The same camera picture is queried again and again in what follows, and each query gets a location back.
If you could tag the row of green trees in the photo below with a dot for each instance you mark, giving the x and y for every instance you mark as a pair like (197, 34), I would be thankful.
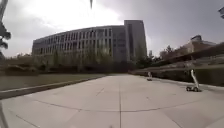
(76, 61)

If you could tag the brown building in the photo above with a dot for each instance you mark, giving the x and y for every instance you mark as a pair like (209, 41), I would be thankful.
(196, 45)

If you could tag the tree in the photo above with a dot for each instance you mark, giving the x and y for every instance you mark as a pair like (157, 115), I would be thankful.
(3, 36)

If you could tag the large grey curved building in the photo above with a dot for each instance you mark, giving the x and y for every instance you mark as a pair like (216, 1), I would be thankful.
(93, 41)

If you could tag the concrete kerb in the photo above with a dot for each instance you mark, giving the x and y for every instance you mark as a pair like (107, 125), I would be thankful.
(43, 87)

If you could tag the pale concrete slab plaza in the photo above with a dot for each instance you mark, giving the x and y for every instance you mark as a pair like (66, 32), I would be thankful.
(120, 100)

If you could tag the small robot with tall mast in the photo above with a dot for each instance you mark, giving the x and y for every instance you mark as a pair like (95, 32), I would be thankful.
(194, 81)

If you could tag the grass lawn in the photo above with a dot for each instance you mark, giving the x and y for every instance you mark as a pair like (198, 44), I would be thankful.
(40, 80)

